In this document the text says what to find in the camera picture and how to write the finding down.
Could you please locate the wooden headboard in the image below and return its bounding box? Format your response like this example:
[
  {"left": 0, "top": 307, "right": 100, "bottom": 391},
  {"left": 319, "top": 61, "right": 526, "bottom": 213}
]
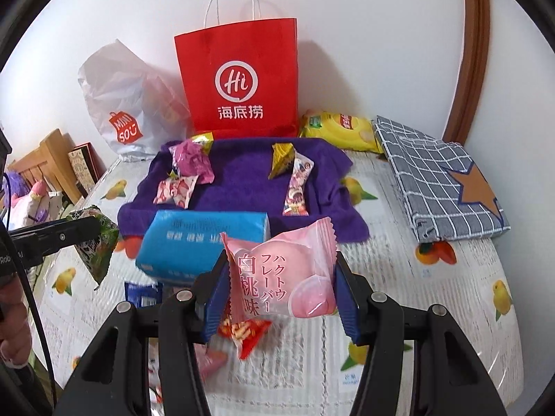
[{"left": 9, "top": 129, "right": 72, "bottom": 209}]

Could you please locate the blue snack packet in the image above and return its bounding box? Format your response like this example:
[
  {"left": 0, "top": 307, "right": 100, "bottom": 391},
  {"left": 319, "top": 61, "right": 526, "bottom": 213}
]
[{"left": 124, "top": 281, "right": 163, "bottom": 308}]

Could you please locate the long cartoon figure packet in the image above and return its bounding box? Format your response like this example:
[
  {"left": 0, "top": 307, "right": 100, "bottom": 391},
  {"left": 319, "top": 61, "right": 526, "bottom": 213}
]
[{"left": 282, "top": 154, "right": 315, "bottom": 217}]

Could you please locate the purple towel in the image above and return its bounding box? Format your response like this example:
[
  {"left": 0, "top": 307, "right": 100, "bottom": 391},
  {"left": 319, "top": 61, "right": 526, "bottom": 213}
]
[{"left": 118, "top": 136, "right": 369, "bottom": 248}]

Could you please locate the pink strawberry print packet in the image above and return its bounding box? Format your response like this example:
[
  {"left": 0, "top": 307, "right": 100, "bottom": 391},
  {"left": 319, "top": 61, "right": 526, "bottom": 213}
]
[{"left": 153, "top": 174, "right": 200, "bottom": 209}]

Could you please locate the magenta candy packet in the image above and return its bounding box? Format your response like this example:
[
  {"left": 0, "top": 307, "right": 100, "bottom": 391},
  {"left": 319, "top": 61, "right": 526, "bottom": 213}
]
[{"left": 168, "top": 132, "right": 215, "bottom": 183}]

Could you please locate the purple plush toy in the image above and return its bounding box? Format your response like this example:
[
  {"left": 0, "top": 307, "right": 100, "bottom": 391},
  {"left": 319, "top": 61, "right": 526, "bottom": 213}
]
[{"left": 9, "top": 171, "right": 29, "bottom": 196}]

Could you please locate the brown wooden door frame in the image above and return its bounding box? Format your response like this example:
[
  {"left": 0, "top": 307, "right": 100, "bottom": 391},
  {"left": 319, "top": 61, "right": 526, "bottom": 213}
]
[{"left": 442, "top": 0, "right": 490, "bottom": 146}]

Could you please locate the fruit print table cover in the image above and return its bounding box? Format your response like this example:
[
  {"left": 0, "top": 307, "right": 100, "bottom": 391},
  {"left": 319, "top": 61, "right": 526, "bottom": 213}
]
[{"left": 30, "top": 151, "right": 525, "bottom": 416}]

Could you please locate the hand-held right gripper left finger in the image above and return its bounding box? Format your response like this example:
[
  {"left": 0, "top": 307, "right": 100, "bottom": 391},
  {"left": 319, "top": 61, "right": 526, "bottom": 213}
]
[{"left": 52, "top": 251, "right": 230, "bottom": 416}]

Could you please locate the red paper bag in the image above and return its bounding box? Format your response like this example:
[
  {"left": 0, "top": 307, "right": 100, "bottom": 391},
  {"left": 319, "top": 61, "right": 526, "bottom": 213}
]
[{"left": 174, "top": 0, "right": 300, "bottom": 139}]

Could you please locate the white plastic shopping bag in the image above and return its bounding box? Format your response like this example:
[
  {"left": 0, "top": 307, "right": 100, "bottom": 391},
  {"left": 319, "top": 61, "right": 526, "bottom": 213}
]
[{"left": 78, "top": 39, "right": 194, "bottom": 163}]

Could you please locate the grey checked folded cloth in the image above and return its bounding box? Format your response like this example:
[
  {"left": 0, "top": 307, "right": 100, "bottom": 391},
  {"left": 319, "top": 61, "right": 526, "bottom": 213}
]
[{"left": 372, "top": 115, "right": 511, "bottom": 243}]

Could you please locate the patterned flat box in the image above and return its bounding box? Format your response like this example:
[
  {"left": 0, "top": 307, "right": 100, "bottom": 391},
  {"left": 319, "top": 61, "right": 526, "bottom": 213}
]
[{"left": 67, "top": 142, "right": 107, "bottom": 198}]

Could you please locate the blue tissue pack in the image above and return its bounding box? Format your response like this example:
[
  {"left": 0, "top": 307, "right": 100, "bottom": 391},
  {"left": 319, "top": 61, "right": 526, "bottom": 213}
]
[{"left": 135, "top": 210, "right": 272, "bottom": 287}]

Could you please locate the pink peach snack packet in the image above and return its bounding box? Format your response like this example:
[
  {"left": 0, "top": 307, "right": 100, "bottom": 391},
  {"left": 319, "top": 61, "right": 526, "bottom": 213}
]
[{"left": 220, "top": 217, "right": 339, "bottom": 326}]

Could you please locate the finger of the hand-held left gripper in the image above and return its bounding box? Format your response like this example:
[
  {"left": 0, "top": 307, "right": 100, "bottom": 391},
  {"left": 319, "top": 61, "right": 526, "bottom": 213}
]
[{"left": 13, "top": 217, "right": 102, "bottom": 252}]

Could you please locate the colourful pillow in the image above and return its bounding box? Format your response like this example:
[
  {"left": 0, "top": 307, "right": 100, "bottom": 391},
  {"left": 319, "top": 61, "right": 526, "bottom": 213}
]
[{"left": 11, "top": 195, "right": 66, "bottom": 226}]

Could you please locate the yellow chips bag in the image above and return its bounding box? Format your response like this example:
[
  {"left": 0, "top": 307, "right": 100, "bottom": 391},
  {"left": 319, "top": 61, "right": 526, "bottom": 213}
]
[{"left": 298, "top": 109, "right": 384, "bottom": 153}]

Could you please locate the yellow triangular snack packet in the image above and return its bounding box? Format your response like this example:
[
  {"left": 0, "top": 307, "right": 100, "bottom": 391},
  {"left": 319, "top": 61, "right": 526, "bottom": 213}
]
[{"left": 268, "top": 143, "right": 298, "bottom": 180}]

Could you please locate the red snack packet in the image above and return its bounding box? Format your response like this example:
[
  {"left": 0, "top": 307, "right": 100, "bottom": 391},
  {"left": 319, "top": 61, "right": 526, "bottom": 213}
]
[{"left": 217, "top": 317, "right": 273, "bottom": 360}]

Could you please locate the person's left hand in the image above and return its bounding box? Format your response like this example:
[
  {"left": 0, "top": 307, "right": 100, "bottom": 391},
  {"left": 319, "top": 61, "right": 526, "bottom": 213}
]
[{"left": 0, "top": 275, "right": 33, "bottom": 369}]

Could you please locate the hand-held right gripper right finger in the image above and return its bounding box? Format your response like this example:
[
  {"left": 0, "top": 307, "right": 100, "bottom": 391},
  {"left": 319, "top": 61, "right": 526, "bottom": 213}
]
[{"left": 334, "top": 251, "right": 508, "bottom": 416}]

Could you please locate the green snack packet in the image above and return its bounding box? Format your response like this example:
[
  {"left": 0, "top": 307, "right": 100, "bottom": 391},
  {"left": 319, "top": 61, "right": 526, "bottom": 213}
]
[{"left": 69, "top": 205, "right": 120, "bottom": 289}]

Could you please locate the black cable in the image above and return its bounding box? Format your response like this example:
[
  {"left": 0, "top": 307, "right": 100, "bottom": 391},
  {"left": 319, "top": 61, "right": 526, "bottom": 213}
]
[{"left": 2, "top": 172, "right": 57, "bottom": 404}]

